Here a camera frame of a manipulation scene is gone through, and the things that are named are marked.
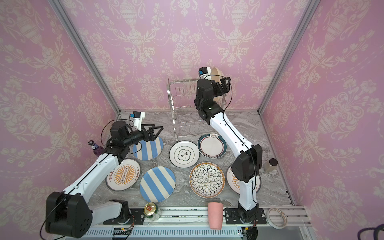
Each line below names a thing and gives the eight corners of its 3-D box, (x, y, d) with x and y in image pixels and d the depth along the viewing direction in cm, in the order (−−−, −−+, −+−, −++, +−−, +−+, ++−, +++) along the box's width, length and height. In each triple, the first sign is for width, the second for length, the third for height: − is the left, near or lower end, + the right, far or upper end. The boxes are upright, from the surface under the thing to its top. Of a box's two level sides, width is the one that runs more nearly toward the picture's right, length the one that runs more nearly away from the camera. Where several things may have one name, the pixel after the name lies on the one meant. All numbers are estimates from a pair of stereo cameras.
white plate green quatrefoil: (168, 168, 92) (167, 166, 91) (171, 142, 104) (170, 140, 103) (199, 168, 92) (199, 166, 91) (199, 142, 104) (199, 140, 103)
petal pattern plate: (189, 198, 82) (188, 196, 79) (190, 164, 94) (189, 162, 91) (226, 198, 82) (227, 196, 79) (222, 164, 94) (222, 162, 91)
